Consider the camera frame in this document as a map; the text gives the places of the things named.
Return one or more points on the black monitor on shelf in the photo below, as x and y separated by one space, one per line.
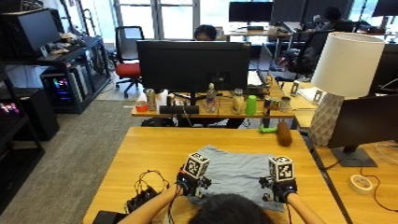
30 32

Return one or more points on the black speaker bar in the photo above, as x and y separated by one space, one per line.
178 109

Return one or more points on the grey-blue cloth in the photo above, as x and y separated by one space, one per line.
235 174

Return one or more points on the wooden desk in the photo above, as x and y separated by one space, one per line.
215 109

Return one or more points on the pale drink bottle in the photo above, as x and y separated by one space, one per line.
237 102

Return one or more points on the black monitor with stand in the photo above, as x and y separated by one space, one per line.
364 124

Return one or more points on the green plastic cup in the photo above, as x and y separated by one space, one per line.
250 105

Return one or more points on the dark drink can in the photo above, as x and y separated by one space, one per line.
267 107

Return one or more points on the clear water bottle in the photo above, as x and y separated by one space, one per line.
210 98

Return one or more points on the the person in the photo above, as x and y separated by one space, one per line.
230 210

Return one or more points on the black electronics box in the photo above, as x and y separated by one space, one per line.
141 199

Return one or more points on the large black monitor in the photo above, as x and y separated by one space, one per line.
193 65

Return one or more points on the white tape roll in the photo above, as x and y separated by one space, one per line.
360 184

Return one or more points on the glass jar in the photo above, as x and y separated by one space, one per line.
284 104

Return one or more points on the white table lamp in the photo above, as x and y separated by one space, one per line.
342 81

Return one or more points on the person's left hand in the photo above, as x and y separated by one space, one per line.
187 183

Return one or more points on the person's right hand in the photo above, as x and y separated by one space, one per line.
279 188

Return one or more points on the white papers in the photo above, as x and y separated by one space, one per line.
252 78

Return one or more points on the white marker cube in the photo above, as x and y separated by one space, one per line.
280 168
195 164

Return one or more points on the black shelf unit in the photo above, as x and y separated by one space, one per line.
65 68

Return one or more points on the black background monitor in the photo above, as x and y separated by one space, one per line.
250 11

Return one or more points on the red office chair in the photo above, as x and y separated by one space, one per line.
127 62

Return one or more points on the lit computer tower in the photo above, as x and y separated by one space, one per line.
61 87

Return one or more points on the black office chair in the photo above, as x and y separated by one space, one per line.
308 56

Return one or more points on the black cabinet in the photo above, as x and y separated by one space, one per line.
34 112

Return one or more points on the orange small cup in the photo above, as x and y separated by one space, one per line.
141 107

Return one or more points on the brown oblong roller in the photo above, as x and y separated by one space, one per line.
283 134

